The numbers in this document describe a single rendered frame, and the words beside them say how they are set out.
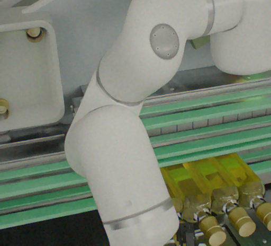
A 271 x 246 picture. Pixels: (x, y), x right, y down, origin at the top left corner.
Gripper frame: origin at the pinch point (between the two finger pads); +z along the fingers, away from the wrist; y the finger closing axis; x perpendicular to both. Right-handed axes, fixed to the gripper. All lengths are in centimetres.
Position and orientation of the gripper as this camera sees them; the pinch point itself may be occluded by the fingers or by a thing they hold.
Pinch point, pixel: (184, 240)
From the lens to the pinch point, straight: 77.6
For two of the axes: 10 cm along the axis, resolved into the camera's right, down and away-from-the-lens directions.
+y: -0.4, -9.0, -4.4
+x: -10.0, 0.4, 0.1
